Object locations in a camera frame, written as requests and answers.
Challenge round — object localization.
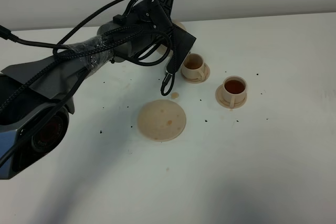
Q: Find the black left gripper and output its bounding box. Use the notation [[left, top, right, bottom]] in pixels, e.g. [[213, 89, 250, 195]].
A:
[[125, 0, 178, 59]]

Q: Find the beige teapot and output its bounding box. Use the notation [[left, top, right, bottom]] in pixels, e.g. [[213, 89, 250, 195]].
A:
[[156, 19, 186, 57]]

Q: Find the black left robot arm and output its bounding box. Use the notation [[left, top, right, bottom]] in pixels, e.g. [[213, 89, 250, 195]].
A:
[[1, 0, 180, 179]]

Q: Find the beige teapot saucer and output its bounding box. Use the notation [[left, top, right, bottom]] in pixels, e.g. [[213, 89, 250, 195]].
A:
[[137, 100, 186, 142]]

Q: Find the beige far teacup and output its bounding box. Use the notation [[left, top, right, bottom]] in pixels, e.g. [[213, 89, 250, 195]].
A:
[[181, 54, 206, 81]]

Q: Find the beige teacup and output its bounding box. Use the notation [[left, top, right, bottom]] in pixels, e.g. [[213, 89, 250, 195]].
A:
[[222, 76, 247, 109], [181, 54, 206, 81]]

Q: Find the beige far cup saucer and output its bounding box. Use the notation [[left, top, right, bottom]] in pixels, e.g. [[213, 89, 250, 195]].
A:
[[180, 64, 211, 84]]

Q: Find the beige cup saucer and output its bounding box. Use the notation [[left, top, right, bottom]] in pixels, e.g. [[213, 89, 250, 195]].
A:
[[215, 85, 247, 109], [180, 64, 211, 84]]

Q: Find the beige near cup saucer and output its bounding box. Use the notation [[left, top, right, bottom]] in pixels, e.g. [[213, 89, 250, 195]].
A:
[[215, 85, 247, 109]]

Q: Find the beige near teacup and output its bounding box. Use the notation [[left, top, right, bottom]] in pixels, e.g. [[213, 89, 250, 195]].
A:
[[222, 76, 247, 109]]

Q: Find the black braided camera cable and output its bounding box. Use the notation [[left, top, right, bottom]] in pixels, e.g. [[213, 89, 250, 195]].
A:
[[0, 0, 182, 116]]

